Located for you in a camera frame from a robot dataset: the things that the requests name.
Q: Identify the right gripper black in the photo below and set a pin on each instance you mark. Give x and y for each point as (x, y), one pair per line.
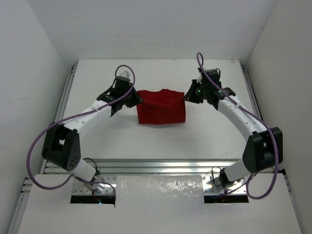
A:
(190, 97)

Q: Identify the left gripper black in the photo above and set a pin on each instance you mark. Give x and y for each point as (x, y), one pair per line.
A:
(133, 99)

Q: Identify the red t-shirt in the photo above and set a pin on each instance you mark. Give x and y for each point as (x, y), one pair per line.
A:
(161, 107)

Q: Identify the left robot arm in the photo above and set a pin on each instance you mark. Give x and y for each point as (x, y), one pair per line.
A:
(62, 142)

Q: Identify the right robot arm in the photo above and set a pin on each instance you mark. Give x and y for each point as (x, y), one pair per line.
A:
(264, 146)

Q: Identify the white foam panel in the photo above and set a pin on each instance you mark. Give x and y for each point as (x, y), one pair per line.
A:
(173, 191)

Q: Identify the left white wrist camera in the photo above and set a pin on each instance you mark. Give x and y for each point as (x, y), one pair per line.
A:
(125, 74)

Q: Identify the right aluminium side rail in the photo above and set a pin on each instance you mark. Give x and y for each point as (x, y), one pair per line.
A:
(251, 93)

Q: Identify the aluminium side rail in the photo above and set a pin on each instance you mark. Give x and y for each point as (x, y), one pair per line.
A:
(62, 106)
(251, 93)

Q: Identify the left aluminium side rail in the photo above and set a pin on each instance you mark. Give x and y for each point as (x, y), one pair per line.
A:
(62, 106)

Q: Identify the aluminium front rail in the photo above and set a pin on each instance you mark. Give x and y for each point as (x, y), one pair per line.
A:
(158, 166)

